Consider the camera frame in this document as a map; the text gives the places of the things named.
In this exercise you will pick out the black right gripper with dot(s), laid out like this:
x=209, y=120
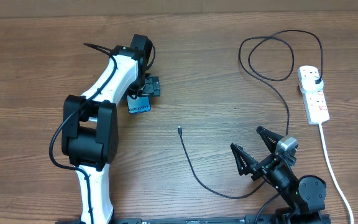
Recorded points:
x=249, y=161

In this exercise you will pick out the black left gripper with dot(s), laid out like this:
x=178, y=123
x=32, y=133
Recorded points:
x=153, y=86

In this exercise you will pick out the white power extension strip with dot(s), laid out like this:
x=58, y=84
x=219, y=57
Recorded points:
x=315, y=102

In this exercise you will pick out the blue Samsung Galaxy smartphone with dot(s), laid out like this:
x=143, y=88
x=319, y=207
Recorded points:
x=138, y=105

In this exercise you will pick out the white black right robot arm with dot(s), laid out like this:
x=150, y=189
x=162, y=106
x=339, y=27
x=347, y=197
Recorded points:
x=298, y=200

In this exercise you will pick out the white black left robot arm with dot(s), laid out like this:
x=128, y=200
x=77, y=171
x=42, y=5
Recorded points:
x=87, y=139

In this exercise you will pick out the white charger plug adapter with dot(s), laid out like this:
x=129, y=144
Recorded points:
x=310, y=84

